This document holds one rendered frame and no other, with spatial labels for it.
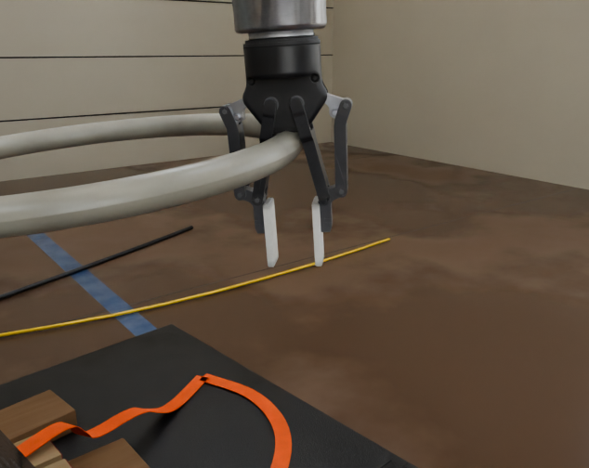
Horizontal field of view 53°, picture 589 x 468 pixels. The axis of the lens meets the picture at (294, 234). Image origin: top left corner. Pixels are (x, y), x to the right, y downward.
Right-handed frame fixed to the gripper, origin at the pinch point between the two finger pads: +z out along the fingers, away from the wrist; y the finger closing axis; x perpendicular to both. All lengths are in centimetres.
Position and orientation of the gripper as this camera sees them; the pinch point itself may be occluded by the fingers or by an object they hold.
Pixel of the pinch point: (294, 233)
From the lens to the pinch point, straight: 63.8
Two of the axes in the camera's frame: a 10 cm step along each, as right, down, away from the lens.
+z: 0.6, 9.5, 3.2
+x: -1.3, 3.2, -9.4
